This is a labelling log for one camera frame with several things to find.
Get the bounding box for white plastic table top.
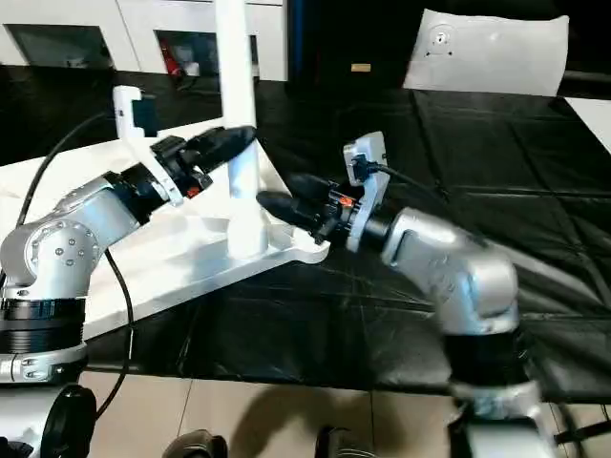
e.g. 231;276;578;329
0;118;332;346

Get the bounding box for white plastic bag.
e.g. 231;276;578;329
402;8;572;99

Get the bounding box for dark robot foot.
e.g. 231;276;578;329
160;429;230;458
313;425;380;458

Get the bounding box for dark right robot foot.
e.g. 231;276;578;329
313;425;380;458

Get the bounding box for white cabinet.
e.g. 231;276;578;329
0;0;289;83

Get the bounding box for small bottles on shelf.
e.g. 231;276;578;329
153;31;261;80

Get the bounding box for dark left robot foot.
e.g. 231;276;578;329
160;429;230;458

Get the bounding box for black cabinet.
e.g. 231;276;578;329
286;0;611;94

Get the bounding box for black work mat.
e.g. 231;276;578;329
0;65;611;402

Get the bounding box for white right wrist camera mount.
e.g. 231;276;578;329
341;131;391;255

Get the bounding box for white plastic table leg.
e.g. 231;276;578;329
214;0;271;260

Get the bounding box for white flat sheet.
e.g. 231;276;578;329
567;95;611;156

